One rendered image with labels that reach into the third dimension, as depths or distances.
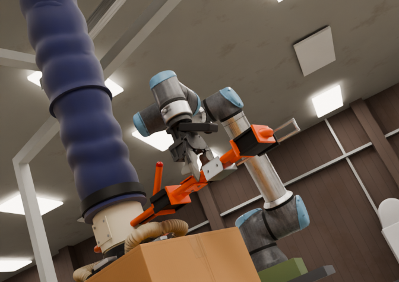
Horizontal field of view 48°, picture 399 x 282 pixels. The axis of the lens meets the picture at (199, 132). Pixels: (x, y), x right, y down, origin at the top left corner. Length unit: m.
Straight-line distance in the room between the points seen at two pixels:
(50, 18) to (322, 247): 9.51
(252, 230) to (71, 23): 1.19
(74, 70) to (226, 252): 0.84
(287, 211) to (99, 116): 0.96
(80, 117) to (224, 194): 9.81
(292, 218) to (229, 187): 9.24
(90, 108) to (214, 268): 0.72
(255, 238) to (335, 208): 8.72
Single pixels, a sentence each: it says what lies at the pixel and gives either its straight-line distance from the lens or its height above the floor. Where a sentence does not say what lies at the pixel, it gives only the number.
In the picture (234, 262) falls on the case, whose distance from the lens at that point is 1.35.
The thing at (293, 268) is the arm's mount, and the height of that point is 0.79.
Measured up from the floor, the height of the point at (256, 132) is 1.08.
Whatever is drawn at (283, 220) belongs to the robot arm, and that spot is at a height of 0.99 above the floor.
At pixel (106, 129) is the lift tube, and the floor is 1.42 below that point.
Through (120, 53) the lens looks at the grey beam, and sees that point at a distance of 4.15.
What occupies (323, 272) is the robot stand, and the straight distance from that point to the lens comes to 1.90.
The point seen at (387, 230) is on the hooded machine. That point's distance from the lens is 9.74.
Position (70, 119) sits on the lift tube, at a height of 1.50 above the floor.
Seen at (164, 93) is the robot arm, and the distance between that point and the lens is 1.36.
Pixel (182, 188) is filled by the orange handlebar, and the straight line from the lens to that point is 1.30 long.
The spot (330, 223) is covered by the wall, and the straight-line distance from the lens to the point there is 10.78.
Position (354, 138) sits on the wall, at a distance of 11.07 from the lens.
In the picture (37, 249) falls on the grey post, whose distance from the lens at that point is 5.20.
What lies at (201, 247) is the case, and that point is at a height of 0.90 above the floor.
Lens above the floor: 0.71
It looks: 22 degrees up
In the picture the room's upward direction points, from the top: 23 degrees counter-clockwise
